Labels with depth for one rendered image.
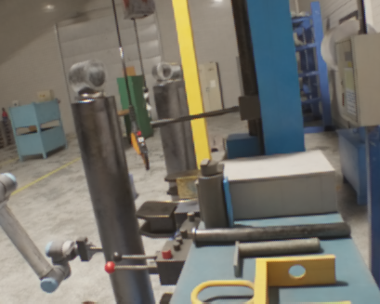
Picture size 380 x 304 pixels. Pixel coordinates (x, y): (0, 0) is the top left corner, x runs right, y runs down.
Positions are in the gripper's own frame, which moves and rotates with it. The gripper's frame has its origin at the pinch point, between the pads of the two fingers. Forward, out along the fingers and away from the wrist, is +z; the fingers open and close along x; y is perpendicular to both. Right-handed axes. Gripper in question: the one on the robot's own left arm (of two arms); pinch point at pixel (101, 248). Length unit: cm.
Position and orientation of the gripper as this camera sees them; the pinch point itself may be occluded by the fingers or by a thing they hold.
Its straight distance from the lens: 191.7
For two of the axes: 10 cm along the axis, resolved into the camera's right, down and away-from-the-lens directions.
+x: 1.5, 9.7, 1.7
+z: 9.7, -1.1, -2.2
